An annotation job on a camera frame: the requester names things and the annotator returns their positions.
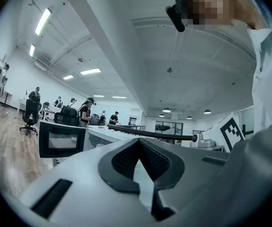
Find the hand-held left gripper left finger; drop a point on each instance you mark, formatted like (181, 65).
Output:
(83, 188)

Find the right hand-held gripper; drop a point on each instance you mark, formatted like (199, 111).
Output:
(256, 174)

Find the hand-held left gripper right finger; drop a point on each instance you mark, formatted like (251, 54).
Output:
(192, 174)

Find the white microwave with black door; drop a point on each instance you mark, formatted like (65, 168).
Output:
(62, 139)

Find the white tabletop device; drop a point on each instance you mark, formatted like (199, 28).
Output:
(205, 142)

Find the dark glass partition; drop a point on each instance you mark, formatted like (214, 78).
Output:
(169, 127)

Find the black curved rod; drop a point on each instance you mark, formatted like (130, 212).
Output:
(150, 133)

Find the black office chair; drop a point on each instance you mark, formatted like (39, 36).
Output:
(31, 116)
(67, 117)

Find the white desk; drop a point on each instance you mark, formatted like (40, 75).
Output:
(21, 103)

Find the long ceiling light panel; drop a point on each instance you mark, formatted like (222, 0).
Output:
(43, 21)
(32, 50)
(90, 71)
(68, 77)

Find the black head-mounted camera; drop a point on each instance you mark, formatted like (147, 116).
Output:
(177, 11)

